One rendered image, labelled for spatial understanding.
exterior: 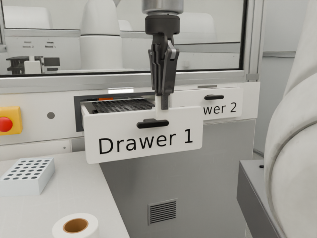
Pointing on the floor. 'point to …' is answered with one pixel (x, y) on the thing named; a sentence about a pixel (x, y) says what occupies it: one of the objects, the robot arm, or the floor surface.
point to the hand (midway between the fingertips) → (162, 108)
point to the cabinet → (171, 183)
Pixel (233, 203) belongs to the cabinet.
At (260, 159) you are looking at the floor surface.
